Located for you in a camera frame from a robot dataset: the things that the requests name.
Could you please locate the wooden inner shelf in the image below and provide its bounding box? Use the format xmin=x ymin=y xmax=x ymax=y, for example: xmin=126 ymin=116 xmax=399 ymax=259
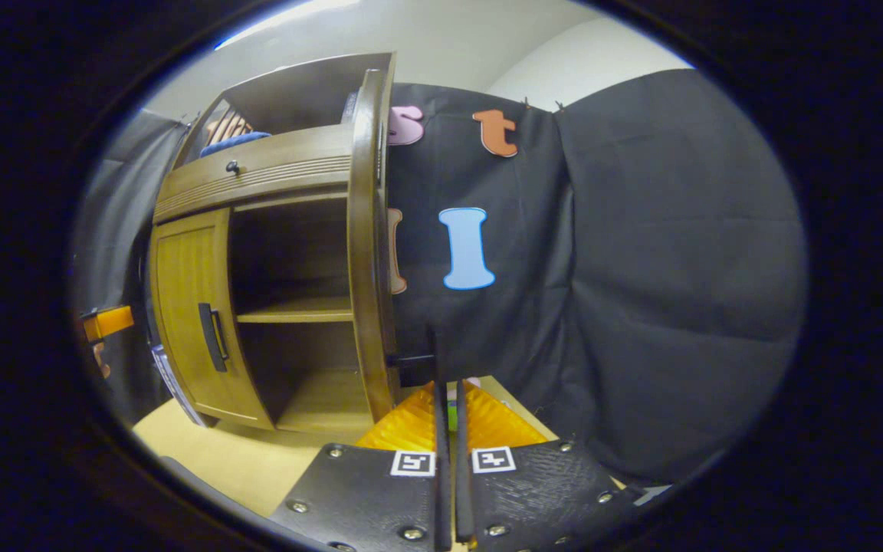
xmin=235 ymin=297 xmax=355 ymax=325

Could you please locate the black backdrop cloth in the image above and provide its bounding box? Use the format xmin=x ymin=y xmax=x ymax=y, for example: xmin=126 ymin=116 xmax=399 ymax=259
xmin=72 ymin=67 xmax=808 ymax=485

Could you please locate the green plush toy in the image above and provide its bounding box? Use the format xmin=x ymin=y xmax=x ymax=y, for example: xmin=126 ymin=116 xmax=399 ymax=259
xmin=446 ymin=376 xmax=482 ymax=432

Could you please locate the wooden drawer with black knob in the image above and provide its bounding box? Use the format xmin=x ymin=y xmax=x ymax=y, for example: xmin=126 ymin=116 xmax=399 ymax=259
xmin=152 ymin=123 xmax=355 ymax=225

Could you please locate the blue cushion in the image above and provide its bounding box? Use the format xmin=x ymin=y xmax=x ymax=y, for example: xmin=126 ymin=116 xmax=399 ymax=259
xmin=198 ymin=131 xmax=273 ymax=159

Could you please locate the wooden cabinet door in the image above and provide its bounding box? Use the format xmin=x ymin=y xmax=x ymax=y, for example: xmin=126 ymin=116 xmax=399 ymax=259
xmin=149 ymin=207 xmax=275 ymax=431
xmin=345 ymin=67 xmax=405 ymax=425

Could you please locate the wooden double-door shoe cabinet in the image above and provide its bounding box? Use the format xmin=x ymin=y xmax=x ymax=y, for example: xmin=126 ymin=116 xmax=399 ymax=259
xmin=148 ymin=52 xmax=405 ymax=432

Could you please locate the wooden slatted rack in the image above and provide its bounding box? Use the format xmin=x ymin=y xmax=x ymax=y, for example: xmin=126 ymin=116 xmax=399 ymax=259
xmin=203 ymin=113 xmax=255 ymax=146

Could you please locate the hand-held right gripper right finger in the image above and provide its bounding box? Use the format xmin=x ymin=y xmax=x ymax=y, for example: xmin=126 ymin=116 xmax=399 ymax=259
xmin=454 ymin=378 xmax=646 ymax=551

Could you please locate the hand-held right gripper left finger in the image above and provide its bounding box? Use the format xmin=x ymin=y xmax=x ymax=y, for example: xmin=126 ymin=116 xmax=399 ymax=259
xmin=269 ymin=378 xmax=453 ymax=551

